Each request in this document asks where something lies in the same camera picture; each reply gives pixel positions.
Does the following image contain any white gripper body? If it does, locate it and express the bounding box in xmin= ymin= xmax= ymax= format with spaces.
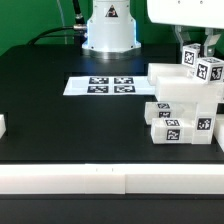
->
xmin=147 ymin=0 xmax=224 ymax=29

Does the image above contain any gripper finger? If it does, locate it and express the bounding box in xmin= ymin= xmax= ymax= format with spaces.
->
xmin=202 ymin=28 xmax=221 ymax=57
xmin=174 ymin=25 xmax=190 ymax=49

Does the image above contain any small white tagged cube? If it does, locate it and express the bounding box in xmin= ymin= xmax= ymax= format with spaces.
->
xmin=182 ymin=43 xmax=201 ymax=67

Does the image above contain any white chair back part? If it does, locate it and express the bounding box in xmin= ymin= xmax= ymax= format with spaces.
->
xmin=147 ymin=63 xmax=224 ymax=103

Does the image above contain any white tagged cube edge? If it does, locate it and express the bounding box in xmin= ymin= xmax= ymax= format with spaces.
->
xmin=194 ymin=57 xmax=224 ymax=84

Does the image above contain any white chair seat part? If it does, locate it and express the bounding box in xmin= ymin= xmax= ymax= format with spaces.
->
xmin=181 ymin=103 xmax=218 ymax=144

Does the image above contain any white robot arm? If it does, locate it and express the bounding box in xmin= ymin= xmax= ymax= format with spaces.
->
xmin=82 ymin=0 xmax=224 ymax=58

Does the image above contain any white block right edge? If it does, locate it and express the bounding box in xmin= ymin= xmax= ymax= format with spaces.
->
xmin=214 ymin=114 xmax=224 ymax=152

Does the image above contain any white block edge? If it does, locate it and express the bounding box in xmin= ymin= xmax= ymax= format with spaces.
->
xmin=214 ymin=114 xmax=224 ymax=152
xmin=0 ymin=114 xmax=6 ymax=139

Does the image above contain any white block left edge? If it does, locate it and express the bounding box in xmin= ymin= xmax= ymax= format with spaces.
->
xmin=0 ymin=114 xmax=6 ymax=139

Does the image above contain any black cable on base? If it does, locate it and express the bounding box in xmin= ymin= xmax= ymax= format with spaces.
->
xmin=27 ymin=0 xmax=88 ymax=46

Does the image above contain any white front rail wall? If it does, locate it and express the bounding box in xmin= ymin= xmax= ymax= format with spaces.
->
xmin=0 ymin=164 xmax=224 ymax=194

